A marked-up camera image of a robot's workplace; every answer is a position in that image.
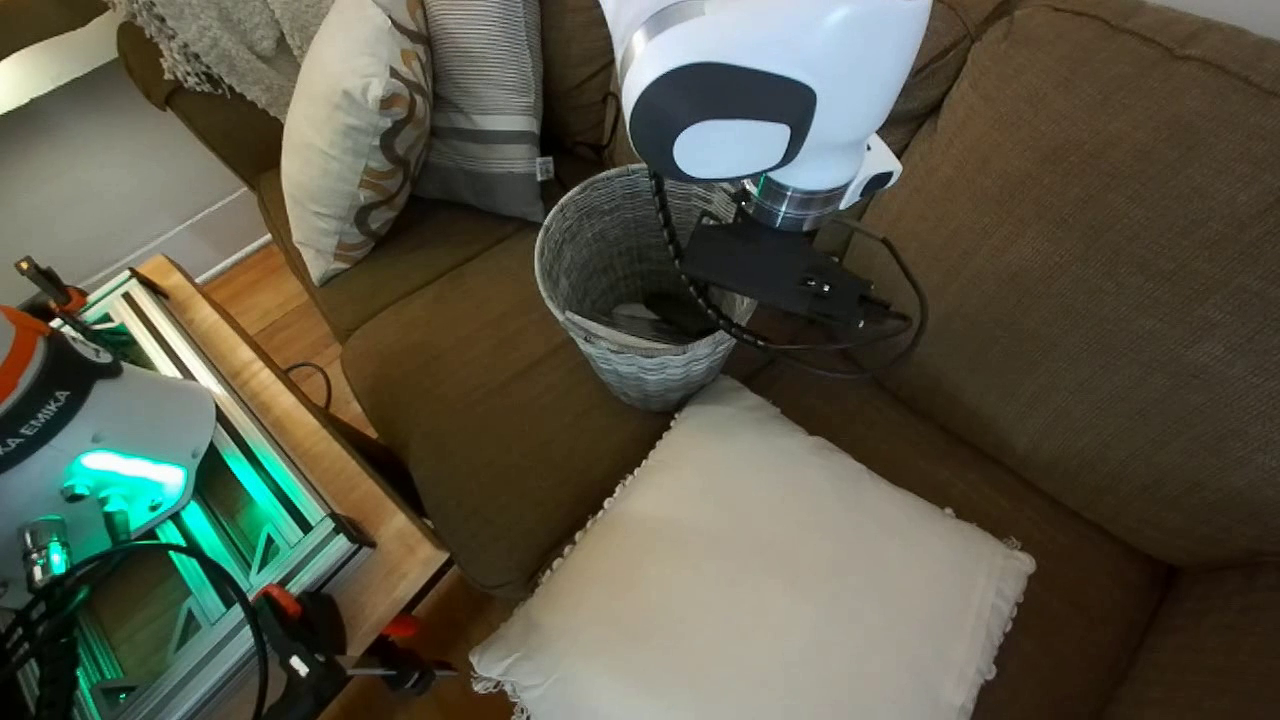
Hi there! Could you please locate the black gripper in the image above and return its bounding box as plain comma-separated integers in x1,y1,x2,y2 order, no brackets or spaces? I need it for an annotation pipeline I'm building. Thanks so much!
642,216,910,341

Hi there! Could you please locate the grey woven basket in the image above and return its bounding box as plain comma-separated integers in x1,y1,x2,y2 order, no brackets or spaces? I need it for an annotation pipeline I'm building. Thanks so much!
532,160,750,416

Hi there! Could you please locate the brown fabric sofa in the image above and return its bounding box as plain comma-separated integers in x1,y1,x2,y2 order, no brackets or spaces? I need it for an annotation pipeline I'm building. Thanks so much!
116,0,1280,720

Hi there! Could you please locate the white fringed pillow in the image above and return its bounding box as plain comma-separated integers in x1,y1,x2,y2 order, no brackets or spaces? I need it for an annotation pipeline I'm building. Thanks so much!
469,380,1039,720

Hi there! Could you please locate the grey striped pillow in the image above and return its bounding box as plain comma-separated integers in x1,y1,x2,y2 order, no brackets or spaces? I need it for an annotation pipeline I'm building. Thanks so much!
413,0,560,229

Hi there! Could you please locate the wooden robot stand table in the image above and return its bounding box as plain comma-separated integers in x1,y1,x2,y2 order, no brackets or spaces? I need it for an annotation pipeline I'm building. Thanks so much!
53,251,457,720

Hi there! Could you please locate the cream square pillow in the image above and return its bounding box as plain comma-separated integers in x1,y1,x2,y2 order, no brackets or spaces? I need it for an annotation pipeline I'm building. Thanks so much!
274,0,441,289

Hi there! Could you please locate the orange black clamp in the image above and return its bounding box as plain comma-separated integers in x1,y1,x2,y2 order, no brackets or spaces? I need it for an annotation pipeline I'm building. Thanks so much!
252,582,437,720
13,251,93,323

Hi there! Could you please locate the cream knit throw blanket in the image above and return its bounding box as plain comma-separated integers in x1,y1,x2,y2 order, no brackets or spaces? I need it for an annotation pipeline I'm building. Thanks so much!
123,0,337,126

